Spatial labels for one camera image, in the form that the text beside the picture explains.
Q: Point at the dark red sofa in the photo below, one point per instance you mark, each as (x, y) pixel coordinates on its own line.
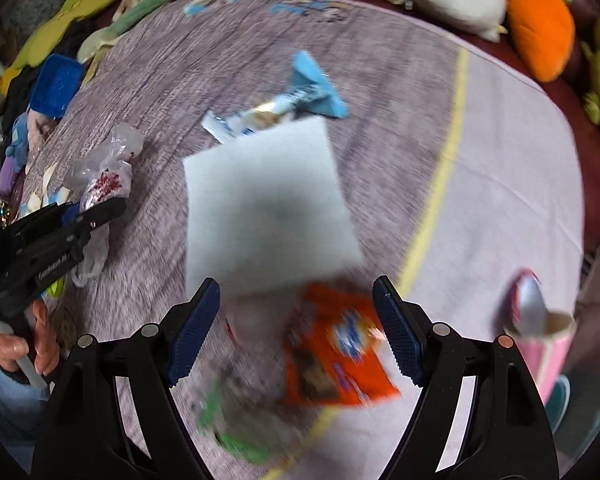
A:
(575, 135)

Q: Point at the orange snack packet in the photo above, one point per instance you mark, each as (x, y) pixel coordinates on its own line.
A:
(340, 360)

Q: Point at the orange carrot plush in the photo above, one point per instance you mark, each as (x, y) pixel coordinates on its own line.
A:
(540, 30)

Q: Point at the blue plastic container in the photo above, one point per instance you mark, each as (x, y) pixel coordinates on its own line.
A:
(57, 85)

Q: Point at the clear plastic bag green print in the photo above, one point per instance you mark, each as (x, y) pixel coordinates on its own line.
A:
(245, 420)

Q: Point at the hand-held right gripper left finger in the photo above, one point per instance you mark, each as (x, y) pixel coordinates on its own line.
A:
(195, 330)

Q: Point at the grey printed tablecloth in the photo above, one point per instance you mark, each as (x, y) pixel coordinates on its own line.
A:
(380, 185)

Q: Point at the person's left hand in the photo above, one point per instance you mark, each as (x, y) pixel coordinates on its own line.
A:
(10, 347)

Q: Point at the teal trash bin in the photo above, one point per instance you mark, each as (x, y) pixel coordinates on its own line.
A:
(559, 400)

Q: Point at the pink paper cup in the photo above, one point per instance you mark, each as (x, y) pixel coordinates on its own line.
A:
(550, 360)

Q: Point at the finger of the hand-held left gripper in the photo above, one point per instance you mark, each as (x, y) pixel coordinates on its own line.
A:
(70, 214)
(102, 210)

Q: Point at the yellow plush toy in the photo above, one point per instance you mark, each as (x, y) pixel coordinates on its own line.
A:
(70, 15)

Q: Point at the purple plush toy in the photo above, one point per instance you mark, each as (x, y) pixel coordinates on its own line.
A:
(17, 150)

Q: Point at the person's left forearm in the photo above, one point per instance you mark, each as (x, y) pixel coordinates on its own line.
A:
(5, 410)

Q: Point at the white paper sheet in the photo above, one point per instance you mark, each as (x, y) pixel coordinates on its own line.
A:
(265, 210)

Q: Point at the light blue snack packet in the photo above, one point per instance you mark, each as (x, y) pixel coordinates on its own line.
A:
(310, 80)

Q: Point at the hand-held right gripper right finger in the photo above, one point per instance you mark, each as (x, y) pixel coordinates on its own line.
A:
(397, 330)

